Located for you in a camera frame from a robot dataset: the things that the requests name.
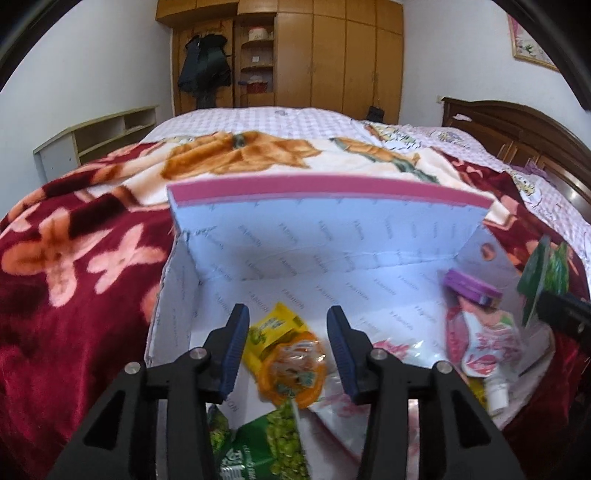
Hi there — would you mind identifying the small green pea snack packet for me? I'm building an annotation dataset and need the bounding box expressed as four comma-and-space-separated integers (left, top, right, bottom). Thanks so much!
517, 235, 569, 328

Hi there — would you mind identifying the pink peach jelly pouch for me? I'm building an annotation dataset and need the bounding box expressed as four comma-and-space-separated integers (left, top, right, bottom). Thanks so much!
310, 338, 423, 463

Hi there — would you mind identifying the purple snack tin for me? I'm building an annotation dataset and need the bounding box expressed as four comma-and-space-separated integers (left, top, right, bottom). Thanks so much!
443, 269, 503, 307

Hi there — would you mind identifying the large green pea snack bag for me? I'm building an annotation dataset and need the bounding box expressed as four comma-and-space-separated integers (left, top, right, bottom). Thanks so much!
207, 401, 311, 480

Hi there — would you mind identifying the orange jelly cup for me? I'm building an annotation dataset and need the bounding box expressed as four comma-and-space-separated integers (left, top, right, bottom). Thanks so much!
256, 332, 327, 409

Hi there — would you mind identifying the yellow pastry packet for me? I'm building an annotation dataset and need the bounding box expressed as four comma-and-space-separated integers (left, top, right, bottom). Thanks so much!
242, 302, 310, 382

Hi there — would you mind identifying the pink cardboard box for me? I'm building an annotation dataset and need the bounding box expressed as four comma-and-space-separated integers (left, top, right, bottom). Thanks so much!
143, 174, 555, 467

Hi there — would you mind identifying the wooden headboard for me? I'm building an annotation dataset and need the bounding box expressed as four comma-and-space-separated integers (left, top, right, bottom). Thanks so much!
442, 97, 590, 220

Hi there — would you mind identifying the red floral fleece blanket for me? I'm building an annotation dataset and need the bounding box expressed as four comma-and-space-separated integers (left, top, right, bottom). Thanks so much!
1, 131, 590, 479

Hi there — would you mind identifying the framed wedding photo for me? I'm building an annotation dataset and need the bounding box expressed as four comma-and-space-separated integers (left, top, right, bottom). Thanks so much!
507, 15, 559, 72

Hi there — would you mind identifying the black bag by wardrobe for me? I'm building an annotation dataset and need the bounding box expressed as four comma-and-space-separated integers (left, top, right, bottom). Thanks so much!
366, 106, 386, 124

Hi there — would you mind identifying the white low shelf unit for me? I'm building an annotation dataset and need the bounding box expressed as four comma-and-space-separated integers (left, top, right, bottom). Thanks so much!
33, 106, 157, 183

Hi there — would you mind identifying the wooden wardrobe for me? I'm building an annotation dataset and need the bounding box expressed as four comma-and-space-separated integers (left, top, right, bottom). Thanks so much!
155, 1, 404, 123

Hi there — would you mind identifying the dark hanging coat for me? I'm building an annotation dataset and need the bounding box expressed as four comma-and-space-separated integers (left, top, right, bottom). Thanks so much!
177, 33, 232, 110

